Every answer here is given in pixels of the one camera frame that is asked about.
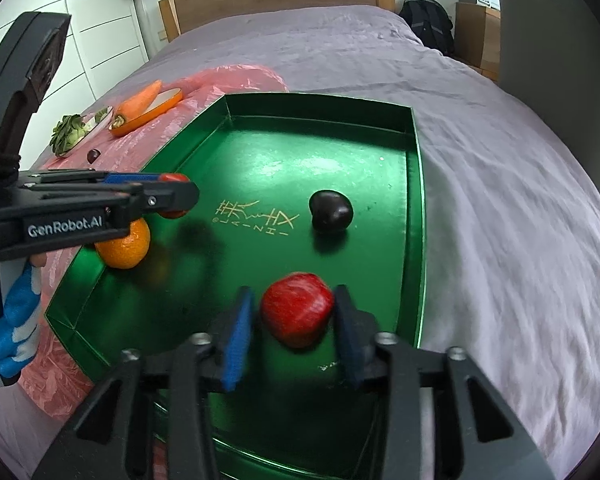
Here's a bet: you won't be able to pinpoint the wooden cabinet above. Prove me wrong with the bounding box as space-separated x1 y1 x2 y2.
454 2 502 81

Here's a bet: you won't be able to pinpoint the pink plastic sheet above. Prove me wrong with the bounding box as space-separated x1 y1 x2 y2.
17 64 291 418

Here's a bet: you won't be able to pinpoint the orange plate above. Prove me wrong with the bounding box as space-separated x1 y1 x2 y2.
109 88 184 137

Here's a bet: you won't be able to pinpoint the green tray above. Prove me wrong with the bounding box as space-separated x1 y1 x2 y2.
44 92 427 478

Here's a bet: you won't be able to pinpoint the person's left hand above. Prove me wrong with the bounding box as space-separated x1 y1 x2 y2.
0 254 46 377

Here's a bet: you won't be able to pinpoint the white wardrobe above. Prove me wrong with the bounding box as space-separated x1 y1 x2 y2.
0 0 148 126

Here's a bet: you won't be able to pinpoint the small red fruit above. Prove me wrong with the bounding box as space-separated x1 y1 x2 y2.
157 172 191 220

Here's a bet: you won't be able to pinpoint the leafy greens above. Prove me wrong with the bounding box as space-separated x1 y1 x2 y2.
50 114 89 157

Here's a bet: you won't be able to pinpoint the black backpack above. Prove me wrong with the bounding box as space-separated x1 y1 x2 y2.
397 0 456 57

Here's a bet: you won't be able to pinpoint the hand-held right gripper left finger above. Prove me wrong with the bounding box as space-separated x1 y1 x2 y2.
32 286 256 480

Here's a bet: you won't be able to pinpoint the grey chair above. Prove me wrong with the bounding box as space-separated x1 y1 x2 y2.
497 0 600 231

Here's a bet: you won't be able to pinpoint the carrot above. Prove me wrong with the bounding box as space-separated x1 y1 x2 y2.
111 80 163 128

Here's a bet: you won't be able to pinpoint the wooden headboard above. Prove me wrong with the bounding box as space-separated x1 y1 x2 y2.
158 0 396 43

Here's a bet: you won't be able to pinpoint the purple bed sheet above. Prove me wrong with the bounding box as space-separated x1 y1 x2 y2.
0 2 600 480

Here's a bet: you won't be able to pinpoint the dark plum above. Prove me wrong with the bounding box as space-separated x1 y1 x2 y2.
308 190 354 233

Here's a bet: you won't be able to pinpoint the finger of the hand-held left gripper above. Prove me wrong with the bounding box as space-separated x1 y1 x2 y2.
25 169 162 185
20 179 201 222

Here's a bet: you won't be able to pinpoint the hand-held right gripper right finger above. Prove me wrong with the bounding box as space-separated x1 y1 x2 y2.
332 285 556 480

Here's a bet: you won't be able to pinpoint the small orange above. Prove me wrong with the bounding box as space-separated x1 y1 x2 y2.
96 217 152 270

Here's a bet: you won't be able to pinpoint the red apple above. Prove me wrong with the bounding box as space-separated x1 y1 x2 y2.
260 272 336 350

